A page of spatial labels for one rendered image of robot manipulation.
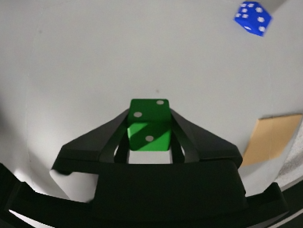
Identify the green die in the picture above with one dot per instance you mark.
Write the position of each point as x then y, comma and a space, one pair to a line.
149, 124

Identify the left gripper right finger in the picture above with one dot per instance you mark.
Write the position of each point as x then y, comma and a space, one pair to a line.
199, 144

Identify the tan flat mat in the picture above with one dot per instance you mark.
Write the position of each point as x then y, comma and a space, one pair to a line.
268, 137

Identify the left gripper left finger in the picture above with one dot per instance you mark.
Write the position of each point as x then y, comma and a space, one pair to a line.
100, 143

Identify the blue die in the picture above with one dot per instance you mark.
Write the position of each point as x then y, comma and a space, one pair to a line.
251, 17

